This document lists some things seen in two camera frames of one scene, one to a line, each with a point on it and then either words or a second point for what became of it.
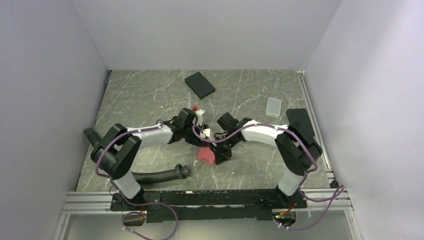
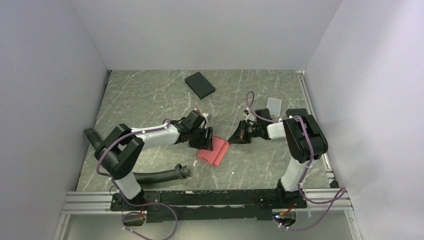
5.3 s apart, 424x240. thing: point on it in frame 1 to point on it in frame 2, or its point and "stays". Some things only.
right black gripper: (220, 155) to (240, 137)
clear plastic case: (273, 107) stays
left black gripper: (197, 141) stays
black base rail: (206, 204) stays
